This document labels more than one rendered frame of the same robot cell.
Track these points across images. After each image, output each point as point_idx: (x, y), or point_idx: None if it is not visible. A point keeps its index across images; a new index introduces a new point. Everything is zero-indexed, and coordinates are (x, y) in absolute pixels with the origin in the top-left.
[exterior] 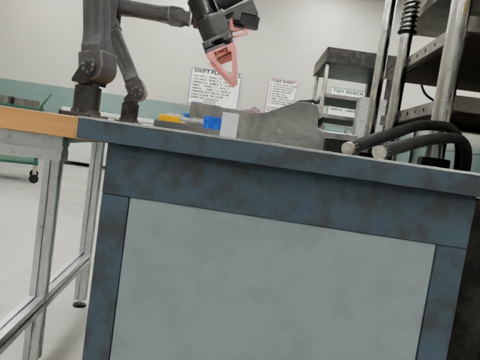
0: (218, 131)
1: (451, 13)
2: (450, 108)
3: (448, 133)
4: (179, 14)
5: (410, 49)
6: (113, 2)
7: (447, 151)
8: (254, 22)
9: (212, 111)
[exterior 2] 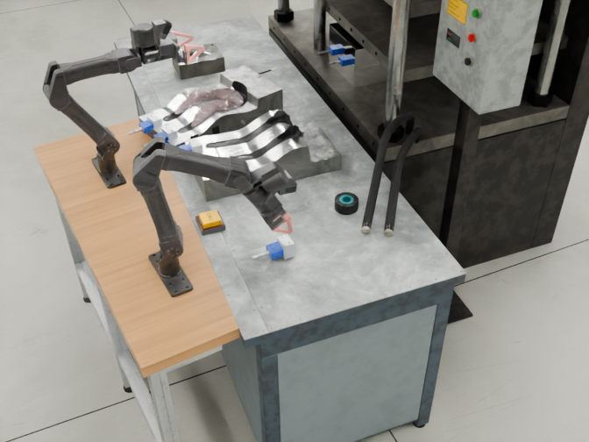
0: (231, 191)
1: (395, 17)
2: (400, 92)
3: (409, 143)
4: (131, 63)
5: None
6: (60, 81)
7: None
8: (294, 189)
9: None
